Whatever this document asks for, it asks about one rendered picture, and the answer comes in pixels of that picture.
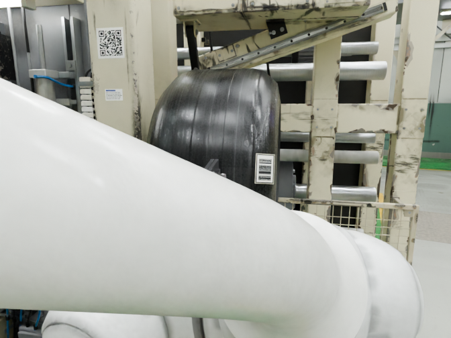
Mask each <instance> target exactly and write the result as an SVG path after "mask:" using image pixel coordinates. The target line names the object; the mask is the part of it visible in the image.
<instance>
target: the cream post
mask: <svg viewBox="0 0 451 338"><path fill-rule="evenodd" d="M86 1H87V18H88V27H89V43H90V53H91V69H92V78H93V95H94V104H95V120H96V121H98V122H101V123H103V124H105V125H108V126H110V127H112V128H114V129H116V130H119V131H121V132H123V133H126V134H128V135H130V136H132V137H134V138H137V139H139V140H141V141H143V142H147V137H148V130H149V126H150V122H151V118H152V115H153V112H154V109H155V98H154V67H153V50H152V19H151V2H150V0H86ZM106 27H123V40H124V52H125V58H101V59H99V58H98V49H97V31H96V28H106ZM105 89H122V93H123V100H122V101H106V100H105Z"/></svg>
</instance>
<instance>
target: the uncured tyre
mask: <svg viewBox="0 0 451 338"><path fill-rule="evenodd" d="M146 143H147V144H150V145H152V146H154V147H157V148H159V149H161V150H164V151H165V152H168V153H170V154H172V155H175V156H177V157H179V158H182V159H184V160H186V161H188V162H190V163H193V164H195V165H197V166H200V167H202V168H204V167H206V165H207V164H208V163H209V161H210V160H211V159H219V169H220V172H221V174H226V178H227V179H228V180H231V181H233V182H235V183H238V184H240V185H242V186H244V187H246V188H249V189H250V190H253V191H254V192H257V193H258V194H261V195H263V196H265V197H267V198H269V199H271V200H273V201H275V202H276V203H278V200H279V167H280V146H281V100H280V95H279V86H278V83H277V82H275V81H274V80H273V79H272V78H271V77H270V76H269V75H268V74H267V73H266V72H265V71H262V70H258V69H255V68H231V69H198V70H190V71H188V72H184V73H182V74H180V75H178V76H177V77H176V78H175V79H174V80H173V81H172V83H171V84H170V85H169V86H168V87H167V88H166V90H165V91H164V92H163V93H162V94H161V96H160V98H159V100H158V102H157V104H156V106H155V109H154V112H153V115H152V118H151V122H150V126H149V130H148V137H147V142H146ZM256 154H274V184H255V183H254V181H255V163H256Z"/></svg>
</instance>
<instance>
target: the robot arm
mask: <svg viewBox="0 0 451 338"><path fill-rule="evenodd" d="M0 308H9V309H24V310H39V311H48V314H47V316H46V318H45V320H44V323H43V325H42V338H416V336H417V334H418V333H419V332H420V330H421V327H422V324H423V316H424V301H423V292H422V289H421V284H420V282H419V279H418V277H417V274H416V273H415V270H414V269H413V267H412V266H411V265H410V263H409V262H407V260H406V259H405V258H404V257H403V255H402V254H401V252H400V251H398V250H397V249H395V248H394V247H393V246H391V245H389V244H388V243H385V242H384V241H381V240H380V239H377V238H375V237H372V236H370V235H367V234H364V233H361V232H358V231H353V230H347V229H343V228H341V227H339V226H337V225H334V224H330V223H328V222H327V221H325V220H323V219H321V218H319V217H317V216H315V215H312V214H309V213H305V212H301V211H292V210H289V209H288V208H286V207H284V206H282V205H280V204H278V203H276V202H275V201H273V200H271V199H269V198H267V197H265V196H263V195H261V194H258V193H257V192H254V191H253V190H250V189H249V188H246V187H244V186H242V185H240V184H238V183H235V182H233V181H231V180H228V179H227V178H226V174H221V172H220V169H219V159H211V160H210V161H209V163H208V164H207V165H206V167H204V168H202V167H200V166H197V165H195V164H193V163H190V162H188V161H186V160H184V159H182V158H179V157H177V156H175V155H172V154H170V153H168V152H165V151H164V150H161V149H159V148H157V147H154V146H152V145H150V144H147V143H146V142H143V141H141V140H139V139H137V138H134V137H132V136H130V135H128V134H126V133H123V132H121V131H119V130H116V129H114V128H112V127H110V126H108V125H105V124H103V123H101V122H98V121H96V120H94V119H91V118H90V117H87V116H85V115H83V114H80V113H78V112H76V111H73V110H72V109H69V108H67V107H65V106H62V105H60V104H58V103H55V102H54V101H51V100H49V99H47V98H44V97H42V96H40V95H37V94H35V93H33V92H31V91H29V90H26V89H24V88H22V87H19V86H17V85H16V84H13V83H11V82H8V81H6V80H4V79H2V78H0Z"/></svg>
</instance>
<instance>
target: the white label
mask: <svg viewBox="0 0 451 338"><path fill-rule="evenodd" d="M254 183H255V184H274V154H256V163H255V181H254Z"/></svg>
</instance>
